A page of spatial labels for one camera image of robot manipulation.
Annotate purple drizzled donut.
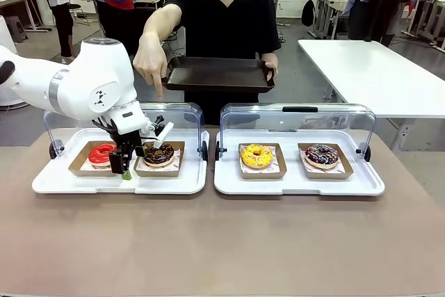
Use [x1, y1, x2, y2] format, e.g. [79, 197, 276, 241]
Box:
[304, 143, 340, 170]

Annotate yellow sprinkled donut in box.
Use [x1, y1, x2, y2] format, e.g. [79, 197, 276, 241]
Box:
[238, 143, 288, 180]

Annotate person's right forearm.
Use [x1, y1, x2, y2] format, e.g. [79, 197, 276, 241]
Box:
[138, 3, 184, 47]

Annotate black backpack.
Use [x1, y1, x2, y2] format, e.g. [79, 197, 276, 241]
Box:
[300, 0, 316, 28]

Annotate dark brown serving tray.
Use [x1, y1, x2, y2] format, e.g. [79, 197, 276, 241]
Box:
[161, 56, 276, 95]

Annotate person in black t-shirt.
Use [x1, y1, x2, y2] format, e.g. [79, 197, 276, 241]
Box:
[163, 0, 282, 126]

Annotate white background workbench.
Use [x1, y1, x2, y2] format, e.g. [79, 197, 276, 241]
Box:
[310, 0, 352, 40]

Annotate person's left hand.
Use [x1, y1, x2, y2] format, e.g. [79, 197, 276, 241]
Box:
[262, 61, 280, 83]

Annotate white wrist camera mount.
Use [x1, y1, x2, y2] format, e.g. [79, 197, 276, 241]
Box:
[140, 115, 175, 150]

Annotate white display tray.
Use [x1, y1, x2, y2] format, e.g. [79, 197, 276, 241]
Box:
[213, 129, 386, 196]
[31, 127, 209, 195]

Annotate clear display lid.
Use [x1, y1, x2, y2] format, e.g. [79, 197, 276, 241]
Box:
[215, 102, 377, 163]
[43, 101, 209, 163]

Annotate person in pink top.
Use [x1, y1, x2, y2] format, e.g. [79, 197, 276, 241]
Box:
[27, 0, 76, 65]

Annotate grey plastic stool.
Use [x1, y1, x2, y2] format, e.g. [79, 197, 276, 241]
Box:
[3, 15, 29, 43]

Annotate chocolate sprinkled donut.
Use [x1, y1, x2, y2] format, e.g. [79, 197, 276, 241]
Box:
[142, 143, 175, 168]

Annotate large white table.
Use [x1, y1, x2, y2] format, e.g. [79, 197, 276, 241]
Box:
[297, 38, 445, 152]

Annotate person's right hand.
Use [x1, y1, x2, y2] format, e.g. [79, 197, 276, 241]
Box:
[132, 38, 168, 100]

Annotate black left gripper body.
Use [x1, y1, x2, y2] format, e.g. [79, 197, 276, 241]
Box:
[106, 126, 144, 154]

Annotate red glazed donut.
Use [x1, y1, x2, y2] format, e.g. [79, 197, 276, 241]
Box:
[68, 141, 122, 177]
[88, 143, 119, 168]

